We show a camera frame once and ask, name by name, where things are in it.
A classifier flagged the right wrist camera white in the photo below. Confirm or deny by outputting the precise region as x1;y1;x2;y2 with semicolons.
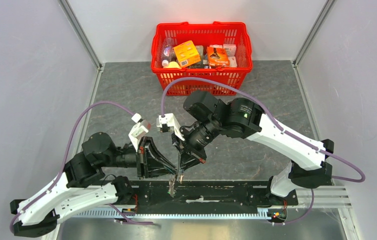
156;113;185;141

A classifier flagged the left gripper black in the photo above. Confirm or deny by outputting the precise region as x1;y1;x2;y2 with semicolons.
100;135;179;179

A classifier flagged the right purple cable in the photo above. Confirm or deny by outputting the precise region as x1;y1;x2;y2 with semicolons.
160;77;366;184

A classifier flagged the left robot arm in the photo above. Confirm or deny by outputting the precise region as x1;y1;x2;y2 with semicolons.
10;132;177;238

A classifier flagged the clear plastic bottle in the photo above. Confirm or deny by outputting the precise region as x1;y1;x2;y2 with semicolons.
160;37;177;68

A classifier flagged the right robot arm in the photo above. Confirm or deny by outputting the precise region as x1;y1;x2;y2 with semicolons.
167;90;334;205

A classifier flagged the white slotted cable duct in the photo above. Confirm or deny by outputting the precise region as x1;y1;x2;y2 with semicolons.
73;207;283;221

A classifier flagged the purple cable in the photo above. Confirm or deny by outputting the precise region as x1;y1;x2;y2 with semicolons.
8;100;136;234
160;77;366;184

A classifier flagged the black base frame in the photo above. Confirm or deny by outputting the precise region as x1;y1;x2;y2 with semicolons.
102;175;299;216

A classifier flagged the orange black package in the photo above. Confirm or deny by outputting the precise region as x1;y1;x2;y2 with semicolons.
206;46;230;68

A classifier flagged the red shopping basket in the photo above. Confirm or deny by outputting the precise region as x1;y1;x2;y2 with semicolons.
150;21;254;97

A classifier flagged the orange box left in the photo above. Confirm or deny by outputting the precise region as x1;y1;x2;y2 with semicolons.
173;40;201;68

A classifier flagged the yellow round item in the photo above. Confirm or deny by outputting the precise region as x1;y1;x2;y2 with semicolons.
166;61;182;69

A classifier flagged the white pink box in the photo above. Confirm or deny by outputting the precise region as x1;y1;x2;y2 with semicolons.
222;43;237;57

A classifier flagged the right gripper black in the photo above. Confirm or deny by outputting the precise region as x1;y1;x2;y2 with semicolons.
171;117;221;174

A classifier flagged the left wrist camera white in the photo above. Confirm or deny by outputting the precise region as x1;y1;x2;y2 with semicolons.
128;113;151;151

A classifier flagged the right aluminium corner post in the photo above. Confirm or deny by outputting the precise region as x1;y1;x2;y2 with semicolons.
292;0;337;68

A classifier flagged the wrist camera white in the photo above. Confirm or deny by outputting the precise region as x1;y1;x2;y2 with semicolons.
128;113;151;151
156;113;185;141

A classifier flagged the left aluminium corner post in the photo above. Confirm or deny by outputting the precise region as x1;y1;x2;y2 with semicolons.
58;0;103;70

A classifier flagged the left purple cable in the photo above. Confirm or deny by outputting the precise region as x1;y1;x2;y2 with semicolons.
8;100;136;234

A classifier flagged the aluminium corner post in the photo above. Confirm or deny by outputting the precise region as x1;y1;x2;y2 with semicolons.
292;0;337;68
58;0;103;70

